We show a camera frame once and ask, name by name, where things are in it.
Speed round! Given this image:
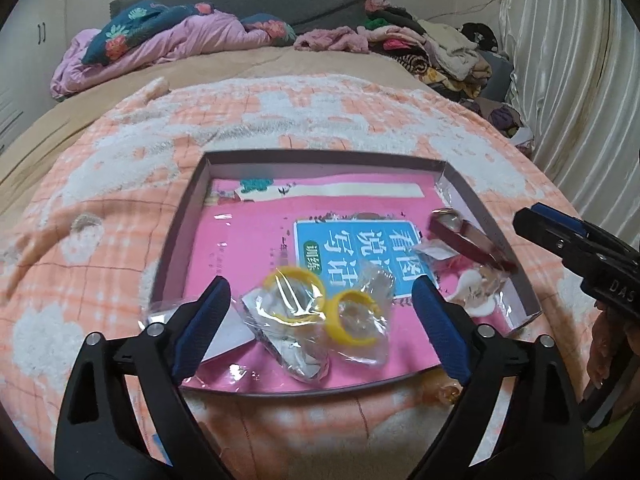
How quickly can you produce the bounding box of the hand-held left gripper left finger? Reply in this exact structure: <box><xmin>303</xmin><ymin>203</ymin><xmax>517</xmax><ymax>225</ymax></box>
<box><xmin>54</xmin><ymin>275</ymin><xmax>232</xmax><ymax>480</ymax></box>

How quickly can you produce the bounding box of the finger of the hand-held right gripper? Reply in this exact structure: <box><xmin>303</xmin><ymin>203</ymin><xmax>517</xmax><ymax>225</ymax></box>
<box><xmin>512</xmin><ymin>209</ymin><xmax>576</xmax><ymax>261</ymax></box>
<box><xmin>531</xmin><ymin>202</ymin><xmax>606</xmax><ymax>246</ymax></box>

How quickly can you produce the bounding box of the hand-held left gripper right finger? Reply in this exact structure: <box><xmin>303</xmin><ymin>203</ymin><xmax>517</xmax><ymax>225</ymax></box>
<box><xmin>411</xmin><ymin>276</ymin><xmax>586</xmax><ymax>480</ymax></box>

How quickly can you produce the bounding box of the bag of yellow hoop earrings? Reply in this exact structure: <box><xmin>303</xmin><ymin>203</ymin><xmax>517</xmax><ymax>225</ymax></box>
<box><xmin>240</xmin><ymin>260</ymin><xmax>393</xmax><ymax>366</ymax></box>

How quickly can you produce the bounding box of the clear bag of silver jewelry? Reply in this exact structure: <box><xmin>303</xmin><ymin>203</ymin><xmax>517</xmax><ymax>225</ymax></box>
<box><xmin>242</xmin><ymin>290</ymin><xmax>333</xmax><ymax>386</ymax></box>

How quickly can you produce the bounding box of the shallow cardboard box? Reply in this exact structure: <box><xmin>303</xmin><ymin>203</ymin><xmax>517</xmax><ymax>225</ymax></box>
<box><xmin>150</xmin><ymin>149</ymin><xmax>543</xmax><ymax>401</ymax></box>

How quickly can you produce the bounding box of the person's right hand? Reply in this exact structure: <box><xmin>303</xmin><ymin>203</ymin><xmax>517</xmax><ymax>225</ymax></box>
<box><xmin>587</xmin><ymin>305</ymin><xmax>640</xmax><ymax>401</ymax></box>

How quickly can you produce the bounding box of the clear bag with white card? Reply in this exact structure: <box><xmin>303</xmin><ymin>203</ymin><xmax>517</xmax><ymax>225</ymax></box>
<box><xmin>147</xmin><ymin>300</ymin><xmax>258</xmax><ymax>361</ymax></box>

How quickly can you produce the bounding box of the bag of peach hair accessories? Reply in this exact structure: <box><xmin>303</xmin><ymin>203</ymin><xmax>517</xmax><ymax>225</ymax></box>
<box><xmin>417</xmin><ymin>240</ymin><xmax>516</xmax><ymax>318</ymax></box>

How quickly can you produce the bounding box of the peach pearl hair clip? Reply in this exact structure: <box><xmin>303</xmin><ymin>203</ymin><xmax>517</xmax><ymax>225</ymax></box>
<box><xmin>425</xmin><ymin>380</ymin><xmax>463</xmax><ymax>406</ymax></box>

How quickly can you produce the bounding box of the pink book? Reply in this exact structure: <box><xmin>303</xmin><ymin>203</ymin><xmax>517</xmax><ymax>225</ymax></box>
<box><xmin>180</xmin><ymin>175</ymin><xmax>516</xmax><ymax>396</ymax></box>

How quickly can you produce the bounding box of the cream satin curtain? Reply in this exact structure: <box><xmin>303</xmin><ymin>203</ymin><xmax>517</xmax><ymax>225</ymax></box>
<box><xmin>500</xmin><ymin>0</ymin><xmax>640</xmax><ymax>231</ymax></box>

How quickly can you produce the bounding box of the pile of clothes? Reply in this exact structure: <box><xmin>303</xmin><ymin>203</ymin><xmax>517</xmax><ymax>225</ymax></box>
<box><xmin>294</xmin><ymin>0</ymin><xmax>536</xmax><ymax>156</ymax></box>

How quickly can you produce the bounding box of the tan bed sheet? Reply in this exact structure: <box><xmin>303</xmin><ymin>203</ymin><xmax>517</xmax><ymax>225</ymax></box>
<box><xmin>0</xmin><ymin>47</ymin><xmax>441</xmax><ymax>191</ymax></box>

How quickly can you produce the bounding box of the pink quilt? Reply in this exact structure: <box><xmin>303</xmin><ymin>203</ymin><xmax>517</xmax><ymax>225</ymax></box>
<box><xmin>50</xmin><ymin>10</ymin><xmax>301</xmax><ymax>101</ymax></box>

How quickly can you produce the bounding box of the teal floral blanket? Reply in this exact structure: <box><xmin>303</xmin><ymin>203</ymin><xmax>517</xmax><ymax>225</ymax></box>
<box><xmin>81</xmin><ymin>2</ymin><xmax>298</xmax><ymax>66</ymax></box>

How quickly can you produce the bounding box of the white wardrobe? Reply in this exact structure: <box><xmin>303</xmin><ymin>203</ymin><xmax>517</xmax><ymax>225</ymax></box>
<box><xmin>0</xmin><ymin>0</ymin><xmax>68</xmax><ymax>151</ymax></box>

